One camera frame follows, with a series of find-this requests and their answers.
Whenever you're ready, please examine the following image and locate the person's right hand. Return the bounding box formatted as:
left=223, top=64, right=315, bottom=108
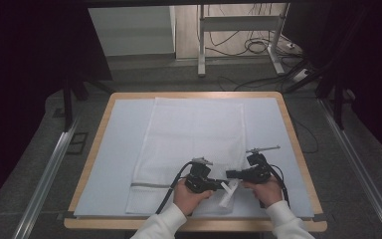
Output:
left=241, top=175, right=285, bottom=209

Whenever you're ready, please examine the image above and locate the black metal stand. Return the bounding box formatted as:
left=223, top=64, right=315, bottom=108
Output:
left=313, top=71, right=354, bottom=130
left=62, top=74, right=114, bottom=132

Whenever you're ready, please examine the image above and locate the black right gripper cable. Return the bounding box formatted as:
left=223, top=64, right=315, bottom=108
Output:
left=264, top=163, right=291, bottom=209

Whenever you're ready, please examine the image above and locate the wooden framed work board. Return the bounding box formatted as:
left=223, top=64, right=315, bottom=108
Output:
left=74, top=97, right=315, bottom=219

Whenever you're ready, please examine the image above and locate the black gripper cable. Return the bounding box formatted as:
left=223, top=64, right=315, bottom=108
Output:
left=264, top=163, right=291, bottom=209
left=154, top=160, right=194, bottom=215

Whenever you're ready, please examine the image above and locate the black floor outlet cover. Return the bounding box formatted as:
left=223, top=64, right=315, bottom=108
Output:
left=66, top=131, right=90, bottom=155

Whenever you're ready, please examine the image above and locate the white cabinet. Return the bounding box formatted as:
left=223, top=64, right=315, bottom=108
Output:
left=88, top=5, right=177, bottom=58

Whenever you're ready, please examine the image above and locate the person's left hand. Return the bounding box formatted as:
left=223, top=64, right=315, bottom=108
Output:
left=173, top=178, right=214, bottom=217

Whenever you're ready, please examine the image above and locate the tangle of black floor cables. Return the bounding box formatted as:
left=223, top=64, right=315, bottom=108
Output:
left=205, top=3, right=319, bottom=154

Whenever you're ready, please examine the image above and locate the white power strip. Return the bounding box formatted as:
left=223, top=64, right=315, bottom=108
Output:
left=291, top=68, right=311, bottom=83

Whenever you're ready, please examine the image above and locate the aluminium floor rail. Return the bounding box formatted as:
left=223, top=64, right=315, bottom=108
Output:
left=12, top=114, right=82, bottom=239
left=317, top=98, right=382, bottom=239

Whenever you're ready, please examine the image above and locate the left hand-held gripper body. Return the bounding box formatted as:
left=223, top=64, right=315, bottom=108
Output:
left=184, top=156, right=221, bottom=195

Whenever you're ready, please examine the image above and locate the white mesh laundry bag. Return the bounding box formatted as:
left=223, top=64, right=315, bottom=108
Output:
left=124, top=97, right=248, bottom=216

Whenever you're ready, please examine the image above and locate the white metal desk frame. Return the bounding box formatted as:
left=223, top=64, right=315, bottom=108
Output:
left=197, top=3, right=291, bottom=78

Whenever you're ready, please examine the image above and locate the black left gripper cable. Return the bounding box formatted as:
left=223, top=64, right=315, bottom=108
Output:
left=154, top=160, right=194, bottom=215

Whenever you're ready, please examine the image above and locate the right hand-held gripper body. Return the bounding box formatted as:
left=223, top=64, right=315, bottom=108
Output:
left=242, top=144, right=282, bottom=185

